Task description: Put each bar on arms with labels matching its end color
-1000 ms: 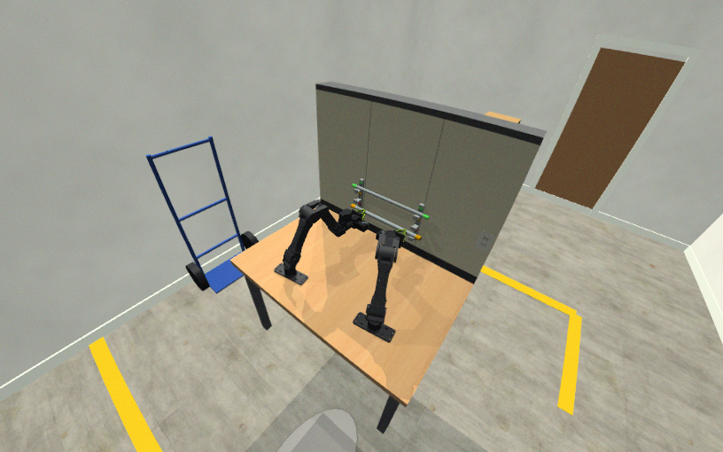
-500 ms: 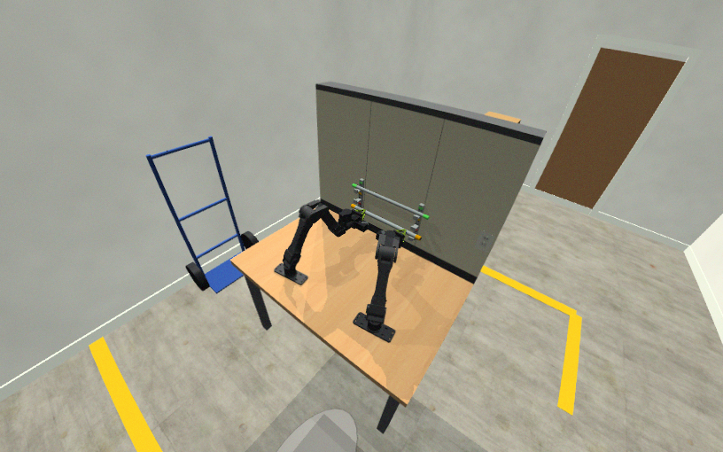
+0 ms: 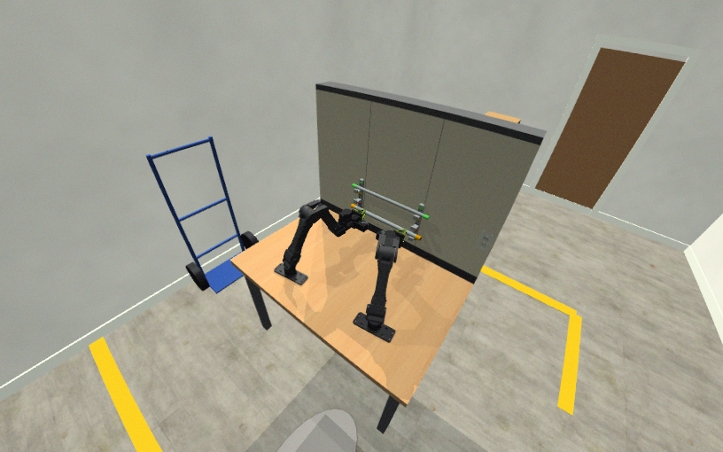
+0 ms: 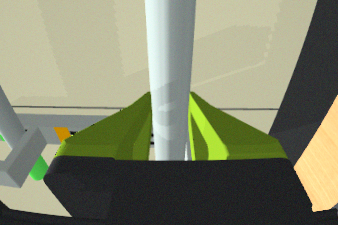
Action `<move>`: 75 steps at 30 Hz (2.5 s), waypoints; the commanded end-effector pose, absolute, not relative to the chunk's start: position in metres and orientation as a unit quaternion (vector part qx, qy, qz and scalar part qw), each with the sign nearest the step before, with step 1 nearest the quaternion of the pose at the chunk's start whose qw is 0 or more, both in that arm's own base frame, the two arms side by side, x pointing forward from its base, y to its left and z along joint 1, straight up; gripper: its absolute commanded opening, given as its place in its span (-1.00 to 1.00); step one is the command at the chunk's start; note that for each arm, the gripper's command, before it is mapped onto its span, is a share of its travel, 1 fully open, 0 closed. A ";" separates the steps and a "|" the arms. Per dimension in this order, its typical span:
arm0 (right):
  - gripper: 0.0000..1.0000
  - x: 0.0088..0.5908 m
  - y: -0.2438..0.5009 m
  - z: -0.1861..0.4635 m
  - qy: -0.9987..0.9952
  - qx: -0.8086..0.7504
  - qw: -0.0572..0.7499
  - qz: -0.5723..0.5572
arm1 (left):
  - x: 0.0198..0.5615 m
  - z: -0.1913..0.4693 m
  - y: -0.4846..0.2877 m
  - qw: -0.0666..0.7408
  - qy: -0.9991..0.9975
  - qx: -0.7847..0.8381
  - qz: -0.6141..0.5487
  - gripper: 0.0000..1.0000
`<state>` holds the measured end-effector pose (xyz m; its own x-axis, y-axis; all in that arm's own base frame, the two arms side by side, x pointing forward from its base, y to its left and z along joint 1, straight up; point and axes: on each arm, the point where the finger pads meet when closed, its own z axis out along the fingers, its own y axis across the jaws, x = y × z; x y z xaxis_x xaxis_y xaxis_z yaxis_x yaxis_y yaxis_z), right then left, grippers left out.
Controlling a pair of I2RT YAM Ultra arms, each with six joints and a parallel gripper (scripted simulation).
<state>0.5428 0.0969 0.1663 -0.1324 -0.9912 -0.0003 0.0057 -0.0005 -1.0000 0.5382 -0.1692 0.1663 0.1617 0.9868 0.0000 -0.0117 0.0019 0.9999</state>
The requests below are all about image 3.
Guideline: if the grey metal bar with yellow ends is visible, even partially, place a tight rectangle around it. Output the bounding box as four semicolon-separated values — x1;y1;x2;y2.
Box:
351;204;422;241

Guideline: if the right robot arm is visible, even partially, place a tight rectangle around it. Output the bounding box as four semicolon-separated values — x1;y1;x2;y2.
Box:
353;230;400;343

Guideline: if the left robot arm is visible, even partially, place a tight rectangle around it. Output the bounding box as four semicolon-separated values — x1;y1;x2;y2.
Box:
274;199;369;285

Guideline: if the dark grey wall panel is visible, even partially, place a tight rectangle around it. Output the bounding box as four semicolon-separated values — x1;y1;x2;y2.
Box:
315;82;547;284

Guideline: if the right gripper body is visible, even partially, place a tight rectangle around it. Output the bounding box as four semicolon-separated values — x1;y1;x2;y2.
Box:
393;230;405;248

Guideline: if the grey metal bar with green end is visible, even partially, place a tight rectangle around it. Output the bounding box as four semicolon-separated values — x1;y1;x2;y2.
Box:
353;183;430;220

